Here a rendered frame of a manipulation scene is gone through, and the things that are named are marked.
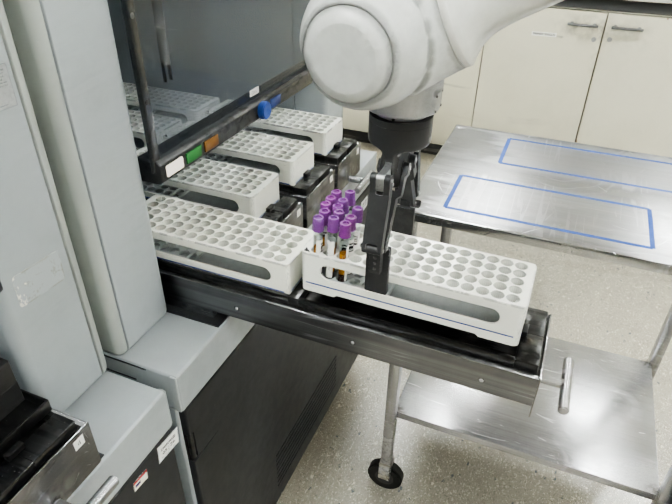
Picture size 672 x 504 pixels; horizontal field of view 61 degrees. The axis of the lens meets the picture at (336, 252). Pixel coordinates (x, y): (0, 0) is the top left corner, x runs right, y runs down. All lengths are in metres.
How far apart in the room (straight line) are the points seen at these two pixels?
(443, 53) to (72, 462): 0.57
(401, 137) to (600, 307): 1.74
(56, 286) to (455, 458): 1.21
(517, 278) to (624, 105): 2.34
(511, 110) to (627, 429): 1.94
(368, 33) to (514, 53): 2.61
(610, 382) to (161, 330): 1.10
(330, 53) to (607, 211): 0.79
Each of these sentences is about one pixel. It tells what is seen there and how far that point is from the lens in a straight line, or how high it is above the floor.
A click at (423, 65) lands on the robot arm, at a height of 1.20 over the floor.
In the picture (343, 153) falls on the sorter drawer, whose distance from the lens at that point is 1.25.
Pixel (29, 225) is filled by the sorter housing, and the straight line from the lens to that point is 0.70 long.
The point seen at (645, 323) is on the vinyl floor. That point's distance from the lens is 2.32.
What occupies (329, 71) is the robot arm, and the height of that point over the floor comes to 1.20.
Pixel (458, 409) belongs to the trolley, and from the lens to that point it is 1.41.
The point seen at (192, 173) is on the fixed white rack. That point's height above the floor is 0.86.
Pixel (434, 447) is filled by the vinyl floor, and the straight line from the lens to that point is 1.69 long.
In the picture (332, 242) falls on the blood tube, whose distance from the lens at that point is 0.75.
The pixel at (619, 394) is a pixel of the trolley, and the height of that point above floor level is 0.28.
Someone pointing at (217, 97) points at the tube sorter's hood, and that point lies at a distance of 0.92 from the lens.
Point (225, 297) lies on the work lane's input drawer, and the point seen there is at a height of 0.79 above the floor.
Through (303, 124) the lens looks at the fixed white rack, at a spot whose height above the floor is 0.87.
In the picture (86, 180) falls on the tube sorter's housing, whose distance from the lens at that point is 0.74.
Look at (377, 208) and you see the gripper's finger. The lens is 0.67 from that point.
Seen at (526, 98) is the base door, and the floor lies 0.40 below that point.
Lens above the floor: 1.32
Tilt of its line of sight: 34 degrees down
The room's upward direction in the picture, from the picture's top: 1 degrees clockwise
